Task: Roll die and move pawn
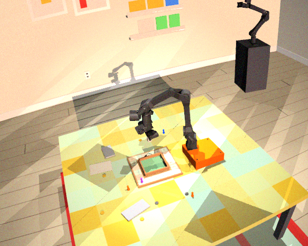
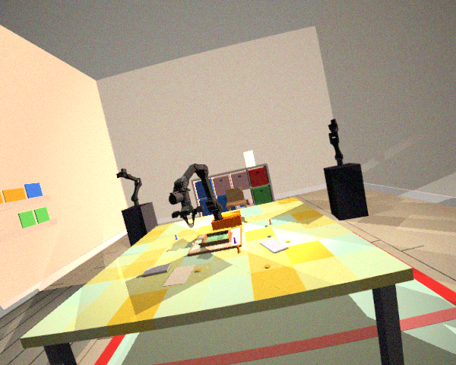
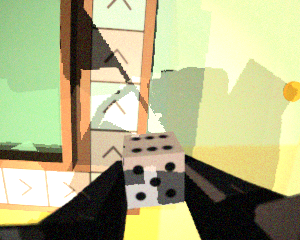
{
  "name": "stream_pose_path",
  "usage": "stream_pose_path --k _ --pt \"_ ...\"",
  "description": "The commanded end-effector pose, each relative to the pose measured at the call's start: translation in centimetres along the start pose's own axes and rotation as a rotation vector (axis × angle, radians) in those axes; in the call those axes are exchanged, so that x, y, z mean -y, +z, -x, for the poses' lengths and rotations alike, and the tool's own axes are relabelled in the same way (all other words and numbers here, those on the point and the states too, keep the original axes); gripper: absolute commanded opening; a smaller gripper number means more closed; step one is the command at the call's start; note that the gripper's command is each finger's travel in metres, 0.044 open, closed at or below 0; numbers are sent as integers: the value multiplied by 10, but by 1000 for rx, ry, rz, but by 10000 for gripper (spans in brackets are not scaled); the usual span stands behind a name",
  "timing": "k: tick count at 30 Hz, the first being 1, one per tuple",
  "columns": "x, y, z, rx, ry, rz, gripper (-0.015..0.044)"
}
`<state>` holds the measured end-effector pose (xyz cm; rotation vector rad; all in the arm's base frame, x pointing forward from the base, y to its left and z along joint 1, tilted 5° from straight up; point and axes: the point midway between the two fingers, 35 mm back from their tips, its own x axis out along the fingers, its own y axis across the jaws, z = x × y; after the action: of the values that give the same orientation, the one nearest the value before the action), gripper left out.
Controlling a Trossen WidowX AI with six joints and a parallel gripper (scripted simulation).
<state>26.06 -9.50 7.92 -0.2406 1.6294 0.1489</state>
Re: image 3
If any white die with black pips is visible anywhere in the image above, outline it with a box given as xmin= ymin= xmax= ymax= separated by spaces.
xmin=122 ymin=131 xmax=185 ymax=209

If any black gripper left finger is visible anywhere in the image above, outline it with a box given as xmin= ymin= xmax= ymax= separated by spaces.
xmin=0 ymin=160 xmax=128 ymax=240

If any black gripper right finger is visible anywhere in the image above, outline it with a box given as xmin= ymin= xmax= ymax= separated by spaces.
xmin=184 ymin=155 xmax=300 ymax=240

